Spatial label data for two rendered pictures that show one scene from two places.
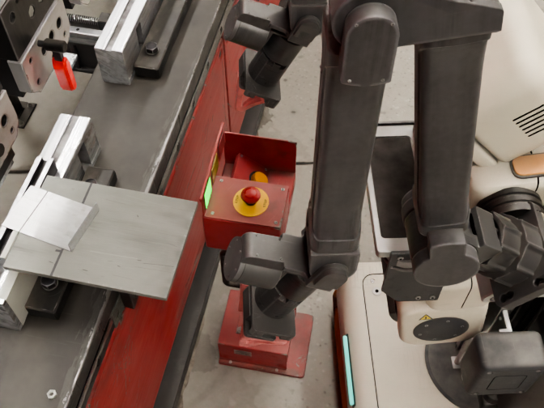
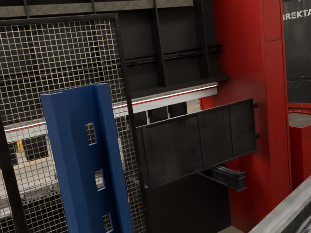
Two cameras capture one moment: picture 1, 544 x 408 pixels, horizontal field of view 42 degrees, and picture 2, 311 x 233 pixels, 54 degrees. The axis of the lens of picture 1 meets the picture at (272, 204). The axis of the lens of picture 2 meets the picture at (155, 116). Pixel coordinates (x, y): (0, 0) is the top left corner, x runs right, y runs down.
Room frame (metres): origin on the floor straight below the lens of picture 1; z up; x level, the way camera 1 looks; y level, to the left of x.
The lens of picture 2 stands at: (2.05, 2.41, 1.77)
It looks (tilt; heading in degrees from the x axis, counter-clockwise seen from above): 11 degrees down; 230
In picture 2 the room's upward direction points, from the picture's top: 8 degrees counter-clockwise
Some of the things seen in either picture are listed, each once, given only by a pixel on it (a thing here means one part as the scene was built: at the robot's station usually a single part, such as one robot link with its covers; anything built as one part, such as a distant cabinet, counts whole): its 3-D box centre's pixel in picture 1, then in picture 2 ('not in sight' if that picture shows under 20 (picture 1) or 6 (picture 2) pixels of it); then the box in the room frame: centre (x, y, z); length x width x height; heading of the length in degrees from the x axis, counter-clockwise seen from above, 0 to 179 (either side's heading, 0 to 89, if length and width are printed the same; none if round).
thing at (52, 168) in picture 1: (24, 210); not in sight; (0.65, 0.41, 0.99); 0.20 x 0.03 x 0.03; 168
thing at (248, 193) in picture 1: (250, 197); not in sight; (0.81, 0.04, 0.79); 0.04 x 0.04 x 0.04
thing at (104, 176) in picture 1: (74, 238); not in sight; (0.66, 0.35, 0.89); 0.30 x 0.05 x 0.03; 168
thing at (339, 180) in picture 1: (343, 149); not in sight; (0.45, -0.07, 1.40); 0.11 x 0.06 x 0.43; 2
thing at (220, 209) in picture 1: (251, 190); not in sight; (0.86, 0.04, 0.75); 0.20 x 0.16 x 0.18; 170
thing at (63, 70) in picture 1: (58, 65); not in sight; (0.77, 0.32, 1.20); 0.04 x 0.02 x 0.10; 78
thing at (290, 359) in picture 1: (266, 331); not in sight; (0.86, 0.01, 0.06); 0.25 x 0.20 x 0.12; 80
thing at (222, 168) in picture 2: not in sight; (213, 169); (0.27, 0.88, 0.81); 0.64 x 0.08 x 0.14; 78
